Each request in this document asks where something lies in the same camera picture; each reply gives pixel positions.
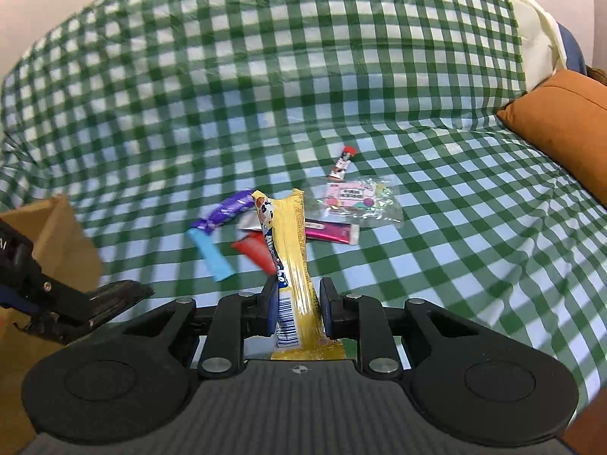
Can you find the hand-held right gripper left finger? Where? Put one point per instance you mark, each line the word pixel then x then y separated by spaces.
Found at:
pixel 271 305

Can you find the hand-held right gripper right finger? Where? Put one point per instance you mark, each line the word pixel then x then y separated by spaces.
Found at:
pixel 326 305

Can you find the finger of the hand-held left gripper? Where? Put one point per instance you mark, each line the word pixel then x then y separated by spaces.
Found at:
pixel 114 298

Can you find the cardboard box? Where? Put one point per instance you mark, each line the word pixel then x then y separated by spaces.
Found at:
pixel 52 237

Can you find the yellow snack packet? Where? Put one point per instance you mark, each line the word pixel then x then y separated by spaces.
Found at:
pixel 294 256

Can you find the purple magenta stick packet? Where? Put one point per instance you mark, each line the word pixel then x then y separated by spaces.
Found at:
pixel 332 232

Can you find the light blue stick packet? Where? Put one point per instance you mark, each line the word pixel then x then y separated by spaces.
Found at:
pixel 211 256

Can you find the purple candy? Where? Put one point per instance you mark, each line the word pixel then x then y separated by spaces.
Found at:
pixel 225 211

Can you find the clear bag of colourful candy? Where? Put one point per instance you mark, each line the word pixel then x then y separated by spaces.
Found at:
pixel 360 199

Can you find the small brown red snack bar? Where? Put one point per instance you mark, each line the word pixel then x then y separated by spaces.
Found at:
pixel 342 163

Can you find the orange pillow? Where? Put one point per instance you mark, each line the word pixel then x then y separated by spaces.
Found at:
pixel 564 123

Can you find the white cloth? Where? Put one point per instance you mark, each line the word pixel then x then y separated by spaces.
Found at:
pixel 538 33

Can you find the blue cushion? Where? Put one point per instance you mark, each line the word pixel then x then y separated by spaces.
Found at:
pixel 573 50

